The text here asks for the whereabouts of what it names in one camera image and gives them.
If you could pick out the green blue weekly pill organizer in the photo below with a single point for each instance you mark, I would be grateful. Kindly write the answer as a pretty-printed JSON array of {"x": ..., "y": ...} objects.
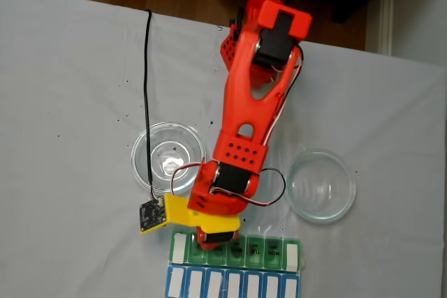
[{"x": 244, "y": 280}]

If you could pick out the clear glass dish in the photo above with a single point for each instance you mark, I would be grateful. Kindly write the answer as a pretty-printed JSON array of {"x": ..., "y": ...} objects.
[
  {"x": 139, "y": 144},
  {"x": 324, "y": 207}
]

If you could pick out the white tablecloth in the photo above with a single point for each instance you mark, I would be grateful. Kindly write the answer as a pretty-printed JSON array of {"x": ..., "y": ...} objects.
[{"x": 70, "y": 102}]

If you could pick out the white door trim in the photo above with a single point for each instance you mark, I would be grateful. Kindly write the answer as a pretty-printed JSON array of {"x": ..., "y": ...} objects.
[{"x": 386, "y": 15}]

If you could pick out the camera board in yellow mount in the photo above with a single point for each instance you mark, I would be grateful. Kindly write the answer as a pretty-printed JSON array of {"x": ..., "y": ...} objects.
[{"x": 152, "y": 216}]

